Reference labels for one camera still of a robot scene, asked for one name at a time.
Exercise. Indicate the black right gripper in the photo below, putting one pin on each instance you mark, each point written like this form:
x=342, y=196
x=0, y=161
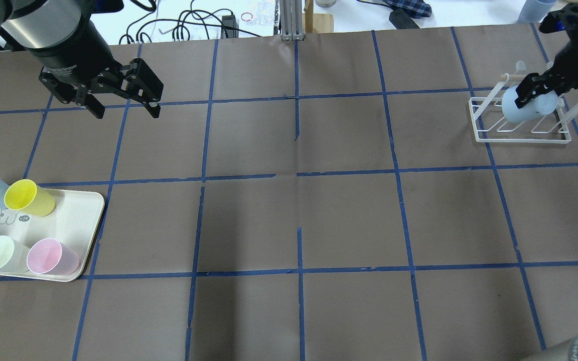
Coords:
x=570, y=59

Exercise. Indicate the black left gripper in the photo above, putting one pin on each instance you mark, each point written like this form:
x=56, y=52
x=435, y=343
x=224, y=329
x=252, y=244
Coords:
x=69, y=51

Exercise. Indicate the light blue plastic cup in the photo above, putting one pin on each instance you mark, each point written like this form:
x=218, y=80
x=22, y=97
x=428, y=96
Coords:
x=525, y=106

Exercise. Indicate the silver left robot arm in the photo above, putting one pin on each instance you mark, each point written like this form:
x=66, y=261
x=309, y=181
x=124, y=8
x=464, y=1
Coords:
x=77, y=62

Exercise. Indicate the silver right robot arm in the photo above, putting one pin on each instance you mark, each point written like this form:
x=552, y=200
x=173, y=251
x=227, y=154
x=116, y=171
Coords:
x=563, y=20

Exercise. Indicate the blue cup on desk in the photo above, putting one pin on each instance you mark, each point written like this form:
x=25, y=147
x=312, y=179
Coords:
x=534, y=11

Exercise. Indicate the yellow plastic cup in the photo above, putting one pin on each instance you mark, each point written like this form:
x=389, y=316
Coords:
x=27, y=197

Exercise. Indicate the pink plastic cup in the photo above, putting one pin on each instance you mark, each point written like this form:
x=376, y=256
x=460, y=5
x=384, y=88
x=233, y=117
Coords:
x=50, y=257

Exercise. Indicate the light green plastic cup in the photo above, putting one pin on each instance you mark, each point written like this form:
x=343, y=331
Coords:
x=13, y=255

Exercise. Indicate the beige plastic tray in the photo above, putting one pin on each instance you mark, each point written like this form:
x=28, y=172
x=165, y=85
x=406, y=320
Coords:
x=74, y=223

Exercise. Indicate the blue plaid folded umbrella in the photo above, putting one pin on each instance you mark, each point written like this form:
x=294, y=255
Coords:
x=414, y=8

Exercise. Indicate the wooden mug tree stand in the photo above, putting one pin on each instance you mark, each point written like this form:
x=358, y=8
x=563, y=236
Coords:
x=316, y=23

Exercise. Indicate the white wire cup rack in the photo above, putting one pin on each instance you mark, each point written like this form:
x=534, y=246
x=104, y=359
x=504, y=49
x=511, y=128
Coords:
x=494, y=117

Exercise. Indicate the aluminium frame post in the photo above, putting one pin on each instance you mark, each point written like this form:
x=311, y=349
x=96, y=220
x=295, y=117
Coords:
x=291, y=20

